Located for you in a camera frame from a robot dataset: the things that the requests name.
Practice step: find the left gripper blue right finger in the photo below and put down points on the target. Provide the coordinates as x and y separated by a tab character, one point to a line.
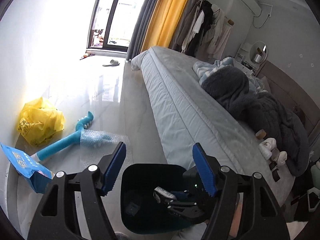
206	166

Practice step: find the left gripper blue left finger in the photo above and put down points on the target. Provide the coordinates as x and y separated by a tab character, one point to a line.
111	167

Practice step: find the black trash bin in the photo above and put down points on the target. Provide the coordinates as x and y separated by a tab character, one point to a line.
140	212

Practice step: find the clear bubble wrap sheet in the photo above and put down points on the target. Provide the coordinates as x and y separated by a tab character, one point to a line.
102	142

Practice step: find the bed with grey mattress cover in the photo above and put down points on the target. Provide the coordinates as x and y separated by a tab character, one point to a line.
185	114

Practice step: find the brown tape roll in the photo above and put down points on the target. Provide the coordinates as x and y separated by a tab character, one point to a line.
260	134

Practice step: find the blue snack bag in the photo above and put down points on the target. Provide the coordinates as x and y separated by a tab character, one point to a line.
36	175

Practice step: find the dark grey fuzzy blanket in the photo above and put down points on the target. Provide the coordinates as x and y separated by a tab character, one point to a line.
229	86

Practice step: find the yellow plastic bag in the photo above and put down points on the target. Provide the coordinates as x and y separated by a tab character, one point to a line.
39	121

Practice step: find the slipper on floor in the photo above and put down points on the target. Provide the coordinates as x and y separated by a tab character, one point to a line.
112	63

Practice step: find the light blue patterned blanket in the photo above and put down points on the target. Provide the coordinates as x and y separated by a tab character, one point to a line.
204	69

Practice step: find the orange toy near window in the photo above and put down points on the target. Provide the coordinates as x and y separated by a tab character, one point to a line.
86	55

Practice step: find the brown headboard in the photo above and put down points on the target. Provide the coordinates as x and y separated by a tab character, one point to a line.
290	94

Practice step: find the white dressing table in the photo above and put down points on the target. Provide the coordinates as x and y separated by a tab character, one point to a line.
243	58

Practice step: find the round vanity mirror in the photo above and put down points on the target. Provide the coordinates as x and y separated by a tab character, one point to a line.
258	52

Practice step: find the clothes rack with garments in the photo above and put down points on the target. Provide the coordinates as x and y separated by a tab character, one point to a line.
204	33

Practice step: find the grey curtain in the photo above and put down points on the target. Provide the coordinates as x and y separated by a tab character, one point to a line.
140	29

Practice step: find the black framed window door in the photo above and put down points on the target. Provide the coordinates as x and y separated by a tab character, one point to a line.
112	24

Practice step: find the yellow curtain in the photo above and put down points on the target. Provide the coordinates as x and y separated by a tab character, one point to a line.
163	23

